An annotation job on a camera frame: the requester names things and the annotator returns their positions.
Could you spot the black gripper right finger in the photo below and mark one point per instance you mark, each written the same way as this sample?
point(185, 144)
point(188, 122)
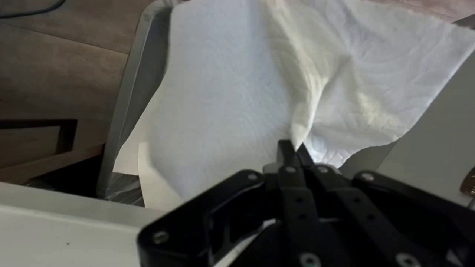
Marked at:
point(396, 228)

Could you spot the white paper napkin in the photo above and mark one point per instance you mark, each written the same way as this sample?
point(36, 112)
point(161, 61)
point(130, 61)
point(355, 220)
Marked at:
point(247, 90)

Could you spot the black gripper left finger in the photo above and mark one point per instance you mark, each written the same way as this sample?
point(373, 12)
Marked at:
point(238, 223)

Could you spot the grey trash bin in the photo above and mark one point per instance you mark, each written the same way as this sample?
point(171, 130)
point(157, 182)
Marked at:
point(134, 75)

